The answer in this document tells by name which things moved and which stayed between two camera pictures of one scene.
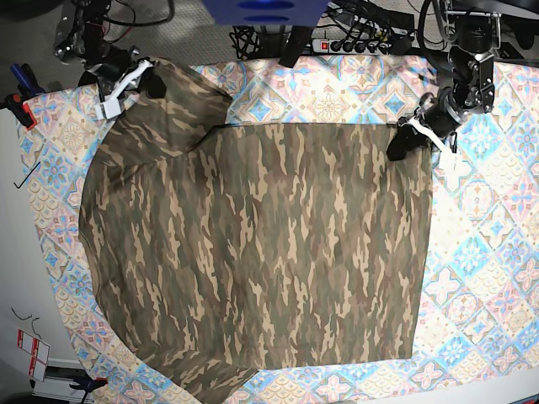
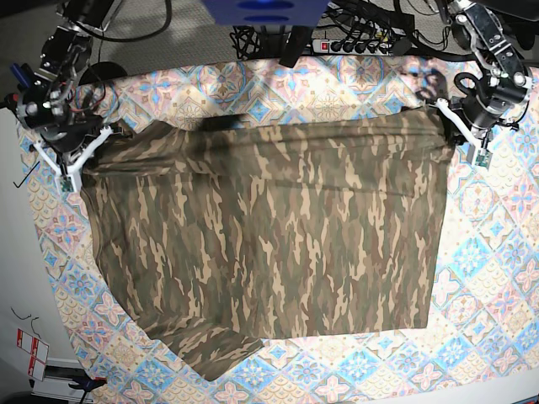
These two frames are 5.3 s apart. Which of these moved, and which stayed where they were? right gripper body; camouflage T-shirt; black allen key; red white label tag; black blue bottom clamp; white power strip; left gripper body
Moved: left gripper body; camouflage T-shirt; right gripper body
Stayed: black allen key; red white label tag; black blue bottom clamp; white power strip
